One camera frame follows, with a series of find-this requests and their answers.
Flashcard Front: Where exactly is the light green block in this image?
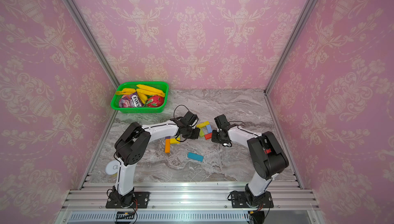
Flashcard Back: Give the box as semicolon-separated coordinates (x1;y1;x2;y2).
199;128;205;137

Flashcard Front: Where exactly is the green plastic basket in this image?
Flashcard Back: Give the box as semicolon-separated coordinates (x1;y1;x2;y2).
110;81;169;114

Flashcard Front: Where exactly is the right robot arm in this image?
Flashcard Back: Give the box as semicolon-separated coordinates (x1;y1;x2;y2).
211;125;289;210

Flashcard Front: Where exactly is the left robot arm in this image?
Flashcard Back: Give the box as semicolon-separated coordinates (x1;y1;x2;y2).
106;120;200;211

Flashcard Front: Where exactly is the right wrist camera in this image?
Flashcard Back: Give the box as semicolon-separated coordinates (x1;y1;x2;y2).
214;114;230;130

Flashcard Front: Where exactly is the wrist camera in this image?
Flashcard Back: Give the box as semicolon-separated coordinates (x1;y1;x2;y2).
181;111;199;127
214;114;230;130

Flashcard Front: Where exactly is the purple snack packet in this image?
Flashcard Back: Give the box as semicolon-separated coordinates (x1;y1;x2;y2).
119;92;143;108

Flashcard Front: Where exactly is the aluminium mounting rail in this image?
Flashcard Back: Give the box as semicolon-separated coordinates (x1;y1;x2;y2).
56;181;324;224

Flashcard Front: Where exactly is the teal block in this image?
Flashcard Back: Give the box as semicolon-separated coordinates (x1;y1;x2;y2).
187;152;204;162

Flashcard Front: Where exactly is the red block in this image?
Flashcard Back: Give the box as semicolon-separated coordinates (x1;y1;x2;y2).
204;133;212;140

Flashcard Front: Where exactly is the light blue block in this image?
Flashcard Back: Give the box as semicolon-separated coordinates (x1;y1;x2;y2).
206;124;212;133

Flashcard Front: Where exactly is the red dragon fruit toy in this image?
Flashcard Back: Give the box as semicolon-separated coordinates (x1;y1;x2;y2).
145;95;165;108

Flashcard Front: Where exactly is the yellow block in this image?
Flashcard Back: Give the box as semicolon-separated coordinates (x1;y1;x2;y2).
170;138;181;145
196;121;210;128

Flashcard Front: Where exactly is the yellow banana bunch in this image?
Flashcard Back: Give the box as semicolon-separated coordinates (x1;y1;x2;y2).
116;84;166;104

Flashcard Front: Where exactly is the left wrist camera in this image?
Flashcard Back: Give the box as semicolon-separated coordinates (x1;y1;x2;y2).
181;111;199;127

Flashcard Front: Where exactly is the orange block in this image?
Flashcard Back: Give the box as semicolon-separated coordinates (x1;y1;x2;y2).
165;139;170;153

